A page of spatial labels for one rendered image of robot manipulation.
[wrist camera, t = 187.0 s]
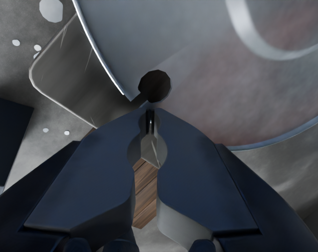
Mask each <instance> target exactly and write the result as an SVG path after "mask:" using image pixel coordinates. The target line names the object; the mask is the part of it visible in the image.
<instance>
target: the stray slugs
mask: <svg viewBox="0 0 318 252"><path fill-rule="evenodd" d="M40 12H41V14H42V16H43V17H44V18H45V19H47V20H48V21H50V22H54V23H57V22H60V21H61V20H62V17H63V4H62V3H61V2H60V1H59V0H41V2H40ZM38 53H39V52H38ZM38 53H37V54H35V55H34V58H35V57H36V56H37V55H38Z"/></svg>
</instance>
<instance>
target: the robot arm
mask: <svg viewBox="0 0 318 252"><path fill-rule="evenodd" d="M150 120H151V134H152V135H154V136H155V138H156V139H157V156H156V157H157V160H158V161H159V162H160V163H161V164H162V167H161V168H160V169H159V170H158V172H157V194H156V213H157V227H158V229H159V230H160V231H161V232H162V233H163V234H164V235H166V236H167V237H169V238H170V239H172V240H173V241H175V242H177V243H178V244H180V245H181V246H183V247H184V248H185V249H187V250H188V252H318V240H317V239H316V237H315V236H314V234H313V233H312V232H311V230H310V229H309V228H308V226H307V225H306V224H305V223H304V221H303V220H302V219H301V218H300V216H299V215H298V214H297V213H296V212H295V211H294V209H293V208H292V207H291V206H290V205H289V204H288V203H287V202H286V201H285V200H284V199H283V198H282V197H281V196H280V195H279V194H278V193H277V192H276V191H275V190H274V189H273V188H272V187H271V186H270V185H269V184H267V183H266V182H265V181H264V180H263V179H262V178H261V177H259V176H258V175H257V174H256V173H255V172H254V171H253V170H252V169H250V168H249V167H248V166H247V165H246V164H245V163H244V162H242V161H241V160H240V159H239V158H238V157H237V156H236V155H235V154H233V153H232V152H231V151H230V150H229V149H228V148H227V147H225V146H224V145H223V144H222V143H218V144H215V143H214V142H213V141H212V140H210V139H209V138H208V137H207V136H206V135H205V134H204V133H202V132H201V131H200V130H198V129H197V128H196V127H194V126H192V125H191V124H189V123H187V122H186V121H184V120H182V119H180V118H178V117H177V116H175V115H173V114H171V113H169V112H167V111H166V110H164V109H162V108H155V109H151V110H150V109H146V108H144V107H140V108H138V109H136V110H133V111H131V112H129V113H127V114H125V115H123V116H121V117H118V118H116V119H114V120H112V121H110V122H108V123H106V124H104V125H102V126H101V127H99V128H97V129H96V130H94V131H93V132H91V133H90V134H89V135H87V136H86V137H85V138H83V139H82V140H81V141H76V140H73V141H72V142H70V143H69V144H68V145H66V146H65V147H63V148H62V149H61V150H59V151H58V152H57V153H55V154H54V155H53V156H51V157H50V158H49V159H47V160H46V161H44V162H43V163H42V164H40V165H39V166H38V167H36V168H35V169H34V170H32V171H31V172H30V173H28V174H27V175H26V176H24V177H23V178H21V179H20V180H19V181H17V182H16V183H15V184H13V185H12V186H11V187H10V188H8V189H7V190H6V191H5V192H3V193H2V194H1V195H0V252H102V251H103V248H104V245H106V244H107V243H109V242H111V241H113V240H114V239H116V238H118V237H120V236H122V235H123V234H125V233H126V232H128V231H129V229H130V228H131V226H132V224H133V217H134V211H135V204H136V195H135V174H134V169H133V166H134V165H135V163H136V162H137V161H138V160H139V159H140V158H141V140H142V139H143V138H144V137H145V136H146V135H148V134H149V128H150Z"/></svg>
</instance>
